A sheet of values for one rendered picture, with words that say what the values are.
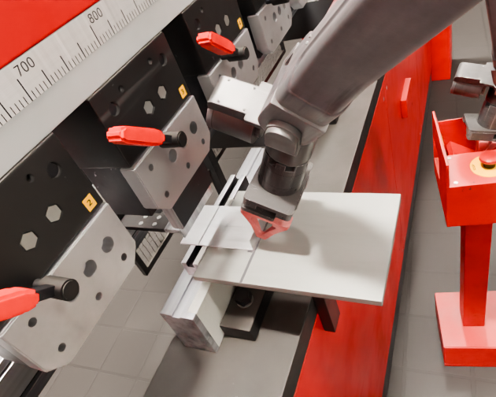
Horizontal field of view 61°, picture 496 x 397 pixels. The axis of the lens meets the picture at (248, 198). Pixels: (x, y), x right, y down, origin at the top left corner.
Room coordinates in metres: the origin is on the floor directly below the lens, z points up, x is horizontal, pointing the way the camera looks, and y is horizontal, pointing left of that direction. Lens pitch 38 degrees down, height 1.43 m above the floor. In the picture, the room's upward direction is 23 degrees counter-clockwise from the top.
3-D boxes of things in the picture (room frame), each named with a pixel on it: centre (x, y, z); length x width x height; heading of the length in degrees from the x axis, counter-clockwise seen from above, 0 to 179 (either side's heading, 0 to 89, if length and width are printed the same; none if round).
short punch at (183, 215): (0.51, 0.08, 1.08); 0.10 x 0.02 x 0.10; 144
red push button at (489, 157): (0.60, -0.49, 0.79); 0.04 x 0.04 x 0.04
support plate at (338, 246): (0.42, -0.04, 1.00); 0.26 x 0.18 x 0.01; 54
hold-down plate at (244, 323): (0.51, 0.01, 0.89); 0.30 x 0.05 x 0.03; 144
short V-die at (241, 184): (0.53, 0.06, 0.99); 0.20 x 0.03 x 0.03; 144
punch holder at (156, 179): (0.49, 0.09, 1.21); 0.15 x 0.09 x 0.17; 144
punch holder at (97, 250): (0.33, 0.21, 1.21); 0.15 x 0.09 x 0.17; 144
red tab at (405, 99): (1.24, -0.66, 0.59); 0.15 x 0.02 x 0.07; 144
